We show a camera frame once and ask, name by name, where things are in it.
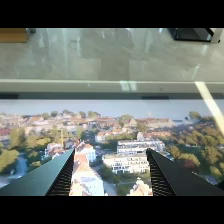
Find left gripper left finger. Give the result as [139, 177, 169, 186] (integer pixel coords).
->
[0, 148, 76, 197]

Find silver frame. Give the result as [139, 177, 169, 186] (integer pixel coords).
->
[0, 79, 224, 94]

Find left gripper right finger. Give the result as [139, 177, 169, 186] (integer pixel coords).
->
[145, 148, 224, 197]

